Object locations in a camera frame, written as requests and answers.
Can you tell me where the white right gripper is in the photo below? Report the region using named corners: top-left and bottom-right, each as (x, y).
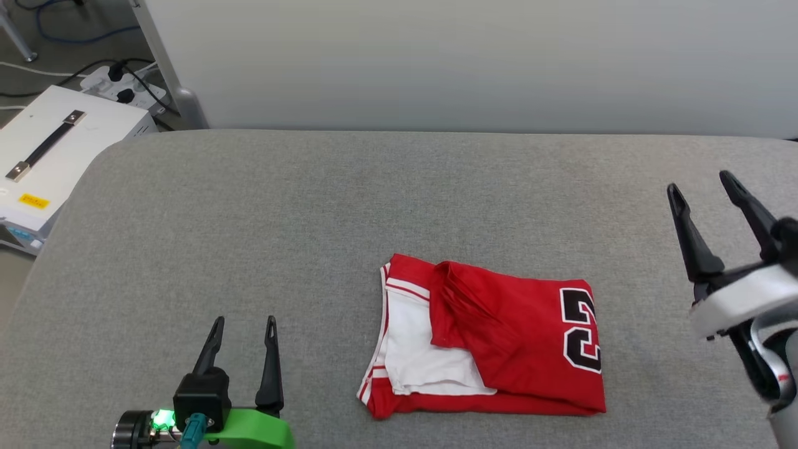
top-left (666, 170), bottom-right (798, 340)

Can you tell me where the white cable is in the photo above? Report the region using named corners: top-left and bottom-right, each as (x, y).
top-left (0, 61), bottom-right (88, 79)

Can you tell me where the grey metal furniture leg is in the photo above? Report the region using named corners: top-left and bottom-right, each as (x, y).
top-left (0, 6), bottom-right (38, 63)

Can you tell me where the red white basketball jersey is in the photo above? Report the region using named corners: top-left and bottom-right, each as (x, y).
top-left (357, 253), bottom-right (607, 420)

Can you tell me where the white box with black handle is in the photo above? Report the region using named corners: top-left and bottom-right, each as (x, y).
top-left (0, 85), bottom-right (158, 256)

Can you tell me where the blue cable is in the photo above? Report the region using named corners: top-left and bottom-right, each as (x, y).
top-left (34, 0), bottom-right (141, 46)

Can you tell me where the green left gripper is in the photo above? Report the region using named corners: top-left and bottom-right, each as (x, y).
top-left (192, 316), bottom-right (296, 449)

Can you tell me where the white power strip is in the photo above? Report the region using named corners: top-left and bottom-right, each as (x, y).
top-left (80, 62), bottom-right (169, 116)

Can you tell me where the teal plug left camera cable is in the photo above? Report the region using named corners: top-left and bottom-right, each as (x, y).
top-left (180, 413), bottom-right (208, 449)

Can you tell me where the white partition panel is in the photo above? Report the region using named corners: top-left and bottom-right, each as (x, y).
top-left (140, 0), bottom-right (798, 139)

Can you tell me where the grey partition post with foot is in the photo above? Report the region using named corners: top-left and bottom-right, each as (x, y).
top-left (130, 0), bottom-right (209, 130)

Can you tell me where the black power cable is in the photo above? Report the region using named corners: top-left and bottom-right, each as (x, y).
top-left (0, 58), bottom-right (156, 98)

